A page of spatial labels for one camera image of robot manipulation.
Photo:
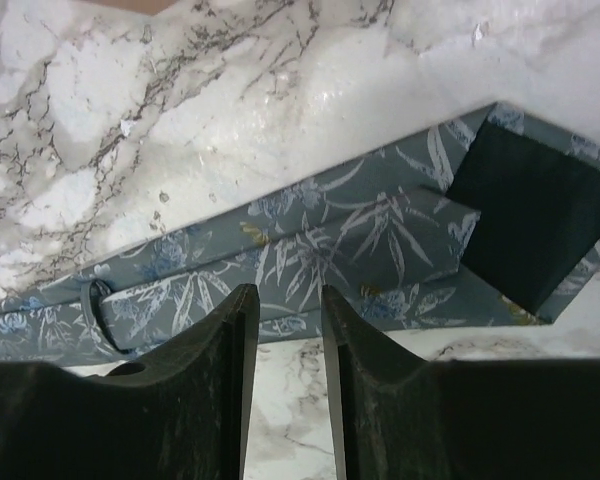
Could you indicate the grey blue floral tie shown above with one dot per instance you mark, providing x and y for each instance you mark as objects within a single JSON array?
[{"x": 490, "y": 219}]

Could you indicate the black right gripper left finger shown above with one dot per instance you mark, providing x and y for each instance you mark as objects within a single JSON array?
[{"x": 180, "y": 411}]

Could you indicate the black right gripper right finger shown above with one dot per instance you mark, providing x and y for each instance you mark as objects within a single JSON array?
[{"x": 395, "y": 415}]

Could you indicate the orange file organizer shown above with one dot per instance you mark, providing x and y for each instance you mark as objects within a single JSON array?
[{"x": 145, "y": 7}]

